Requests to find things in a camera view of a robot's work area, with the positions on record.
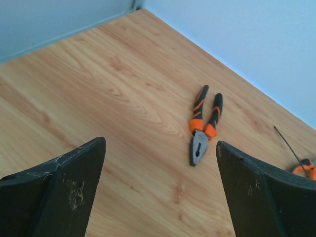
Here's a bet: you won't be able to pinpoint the large orange black pliers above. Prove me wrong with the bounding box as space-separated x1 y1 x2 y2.
189 85 223 167

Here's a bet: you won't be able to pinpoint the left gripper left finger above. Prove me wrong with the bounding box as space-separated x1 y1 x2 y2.
0 137 106 237

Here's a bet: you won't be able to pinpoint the black zip tie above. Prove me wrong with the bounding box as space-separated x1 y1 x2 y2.
273 125 308 177

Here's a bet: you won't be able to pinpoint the small orange black pliers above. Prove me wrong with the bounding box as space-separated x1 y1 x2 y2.
290 158 316 180

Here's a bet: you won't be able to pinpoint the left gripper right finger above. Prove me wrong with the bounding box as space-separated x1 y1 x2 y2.
216 141 316 237

